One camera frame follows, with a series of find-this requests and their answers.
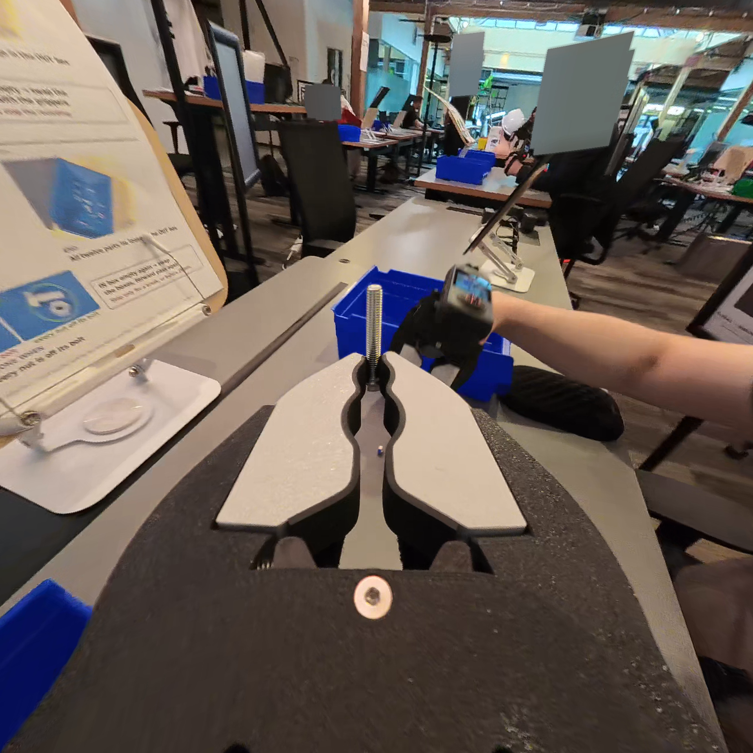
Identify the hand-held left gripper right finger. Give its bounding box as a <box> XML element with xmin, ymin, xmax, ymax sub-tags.
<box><xmin>381</xmin><ymin>352</ymin><xmax>529</xmax><ymax>569</ymax></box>

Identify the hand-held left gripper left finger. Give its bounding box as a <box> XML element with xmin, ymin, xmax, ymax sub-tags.
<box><xmin>216</xmin><ymin>353</ymin><xmax>362</xmax><ymax>567</ymax></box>

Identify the long thin silver bolt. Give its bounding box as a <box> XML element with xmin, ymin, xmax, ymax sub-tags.
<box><xmin>366</xmin><ymin>284</ymin><xmax>384</xmax><ymax>393</ymax></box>

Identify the person's right forearm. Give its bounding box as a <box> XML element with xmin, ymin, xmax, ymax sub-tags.
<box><xmin>491</xmin><ymin>290</ymin><xmax>753</xmax><ymax>426</ymax></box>

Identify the clear tablet stand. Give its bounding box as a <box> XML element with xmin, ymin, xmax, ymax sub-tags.
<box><xmin>477</xmin><ymin>232</ymin><xmax>536</xmax><ymax>293</ymax></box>

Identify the black chair armrest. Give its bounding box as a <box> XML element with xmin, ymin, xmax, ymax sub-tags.
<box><xmin>500</xmin><ymin>365</ymin><xmax>626</xmax><ymax>442</ymax></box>

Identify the black tablet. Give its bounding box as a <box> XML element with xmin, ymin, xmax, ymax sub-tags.
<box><xmin>464</xmin><ymin>162</ymin><xmax>551</xmax><ymax>255</ymax></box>

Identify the wooden desk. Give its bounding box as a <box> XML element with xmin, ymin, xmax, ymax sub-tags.
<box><xmin>415</xmin><ymin>167</ymin><xmax>554</xmax><ymax>209</ymax></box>

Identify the white board stand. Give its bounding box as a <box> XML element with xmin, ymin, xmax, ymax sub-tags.
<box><xmin>0</xmin><ymin>359</ymin><xmax>222</xmax><ymax>515</ymax></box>

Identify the black office chair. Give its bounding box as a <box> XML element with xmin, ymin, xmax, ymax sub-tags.
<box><xmin>553</xmin><ymin>135</ymin><xmax>686</xmax><ymax>277</ymax></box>
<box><xmin>276</xmin><ymin>120</ymin><xmax>358</xmax><ymax>258</ymax></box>

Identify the wooden instruction board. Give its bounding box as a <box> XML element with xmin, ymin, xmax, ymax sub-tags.
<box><xmin>424</xmin><ymin>88</ymin><xmax>476</xmax><ymax>145</ymax></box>

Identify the black flat chair pad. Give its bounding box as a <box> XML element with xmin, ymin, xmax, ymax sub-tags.
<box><xmin>637</xmin><ymin>471</ymin><xmax>753</xmax><ymax>554</ymax></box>

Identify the black floor lamp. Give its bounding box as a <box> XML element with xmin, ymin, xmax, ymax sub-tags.
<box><xmin>422</xmin><ymin>32</ymin><xmax>453</xmax><ymax>118</ymax></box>

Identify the black framed marker sign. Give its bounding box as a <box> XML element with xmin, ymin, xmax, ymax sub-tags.
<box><xmin>638</xmin><ymin>247</ymin><xmax>753</xmax><ymax>471</ymax></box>

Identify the black framed floor panel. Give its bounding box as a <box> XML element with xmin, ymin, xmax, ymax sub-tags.
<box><xmin>209</xmin><ymin>24</ymin><xmax>262</xmax><ymax>189</ymax></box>

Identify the wooden table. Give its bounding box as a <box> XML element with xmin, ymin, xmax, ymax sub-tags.
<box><xmin>144</xmin><ymin>88</ymin><xmax>307</xmax><ymax>115</ymax></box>

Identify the instruction sheet on stand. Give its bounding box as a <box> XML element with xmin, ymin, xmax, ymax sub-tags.
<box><xmin>0</xmin><ymin>0</ymin><xmax>229</xmax><ymax>439</ymax></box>

